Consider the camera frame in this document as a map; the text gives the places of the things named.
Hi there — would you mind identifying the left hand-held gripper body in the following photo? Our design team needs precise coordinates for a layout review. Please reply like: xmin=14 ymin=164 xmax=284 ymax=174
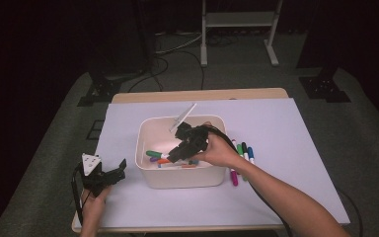
xmin=79 ymin=153 xmax=114 ymax=198

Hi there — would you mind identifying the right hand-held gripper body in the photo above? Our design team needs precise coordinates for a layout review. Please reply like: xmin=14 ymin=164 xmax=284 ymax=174
xmin=169 ymin=102 xmax=210 ymax=154

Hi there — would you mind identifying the dark green marker pen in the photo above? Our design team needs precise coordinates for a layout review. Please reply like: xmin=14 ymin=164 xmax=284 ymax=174
xmin=145 ymin=149 xmax=171 ymax=160

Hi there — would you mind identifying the white plastic storage box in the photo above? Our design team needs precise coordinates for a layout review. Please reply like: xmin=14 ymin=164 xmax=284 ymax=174
xmin=134 ymin=114 xmax=231 ymax=190

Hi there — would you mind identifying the light green marker pen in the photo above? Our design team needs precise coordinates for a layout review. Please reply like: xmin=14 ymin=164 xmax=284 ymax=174
xmin=237 ymin=143 xmax=250 ymax=183

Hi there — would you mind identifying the person's left hand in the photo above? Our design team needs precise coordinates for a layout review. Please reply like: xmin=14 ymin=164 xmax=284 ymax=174
xmin=80 ymin=186 xmax=112 ymax=228

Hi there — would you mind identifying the person's right hand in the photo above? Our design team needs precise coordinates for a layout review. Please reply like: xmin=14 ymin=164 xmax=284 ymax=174
xmin=191 ymin=121 xmax=244 ymax=170

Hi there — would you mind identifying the magenta marker pen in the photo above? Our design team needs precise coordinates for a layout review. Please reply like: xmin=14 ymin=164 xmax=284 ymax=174
xmin=230 ymin=168 xmax=240 ymax=188

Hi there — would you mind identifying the light purple table mat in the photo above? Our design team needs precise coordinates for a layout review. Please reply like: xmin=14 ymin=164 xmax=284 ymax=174
xmin=95 ymin=97 xmax=351 ymax=229

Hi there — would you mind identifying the black stand base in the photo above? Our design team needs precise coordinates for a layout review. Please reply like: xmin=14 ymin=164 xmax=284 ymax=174
xmin=298 ymin=67 xmax=352 ymax=104
xmin=77 ymin=63 xmax=123 ymax=108

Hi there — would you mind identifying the white metal stand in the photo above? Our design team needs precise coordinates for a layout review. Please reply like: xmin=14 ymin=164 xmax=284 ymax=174
xmin=199 ymin=0 xmax=284 ymax=68

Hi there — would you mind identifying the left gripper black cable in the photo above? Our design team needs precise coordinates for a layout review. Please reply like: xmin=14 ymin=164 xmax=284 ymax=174
xmin=70 ymin=163 xmax=87 ymax=228

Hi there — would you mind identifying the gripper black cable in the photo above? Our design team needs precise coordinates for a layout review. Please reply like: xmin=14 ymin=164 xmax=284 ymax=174
xmin=206 ymin=125 xmax=365 ymax=237
xmin=70 ymin=163 xmax=87 ymax=228

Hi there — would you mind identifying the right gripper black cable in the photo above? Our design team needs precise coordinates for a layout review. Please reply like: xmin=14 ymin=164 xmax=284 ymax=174
xmin=206 ymin=125 xmax=365 ymax=237

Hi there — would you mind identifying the black floor cable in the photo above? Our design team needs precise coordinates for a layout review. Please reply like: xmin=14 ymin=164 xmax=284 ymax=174
xmin=127 ymin=48 xmax=206 ymax=93

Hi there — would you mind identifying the grey floor cable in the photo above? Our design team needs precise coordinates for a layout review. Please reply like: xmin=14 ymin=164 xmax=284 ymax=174
xmin=154 ymin=31 xmax=205 ymax=55

